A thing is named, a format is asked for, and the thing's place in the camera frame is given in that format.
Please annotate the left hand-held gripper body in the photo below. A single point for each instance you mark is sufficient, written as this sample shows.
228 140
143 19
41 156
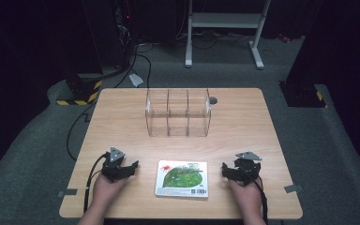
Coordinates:
114 165

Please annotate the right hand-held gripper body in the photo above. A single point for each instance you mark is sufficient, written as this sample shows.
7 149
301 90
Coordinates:
246 168

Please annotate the green picture book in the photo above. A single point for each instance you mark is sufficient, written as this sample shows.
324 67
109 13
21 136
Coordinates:
182 178

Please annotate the clear acrylic divided organizer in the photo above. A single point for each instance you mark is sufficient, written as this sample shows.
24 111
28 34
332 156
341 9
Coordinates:
178 112

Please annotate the person's left hand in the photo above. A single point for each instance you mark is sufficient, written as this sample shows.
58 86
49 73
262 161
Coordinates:
106 190

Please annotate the person's right hand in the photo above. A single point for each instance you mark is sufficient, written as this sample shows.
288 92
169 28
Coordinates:
247 195

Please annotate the grey tape strip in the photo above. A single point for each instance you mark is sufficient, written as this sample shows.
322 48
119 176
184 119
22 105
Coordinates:
68 192
293 188

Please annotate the grey table grommet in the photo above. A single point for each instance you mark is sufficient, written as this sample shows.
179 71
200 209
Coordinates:
213 100

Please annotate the yellow black striped base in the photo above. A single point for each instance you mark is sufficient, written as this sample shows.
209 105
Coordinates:
87 97

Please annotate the white paper scrap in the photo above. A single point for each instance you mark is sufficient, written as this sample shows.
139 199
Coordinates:
136 80

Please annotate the black base with yellow mark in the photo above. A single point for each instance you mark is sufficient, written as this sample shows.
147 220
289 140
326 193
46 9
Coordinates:
303 95

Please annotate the dark equipment rack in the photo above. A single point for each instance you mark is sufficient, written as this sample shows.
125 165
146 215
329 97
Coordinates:
123 31

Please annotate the white metal stand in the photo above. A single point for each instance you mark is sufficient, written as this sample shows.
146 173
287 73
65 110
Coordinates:
225 20

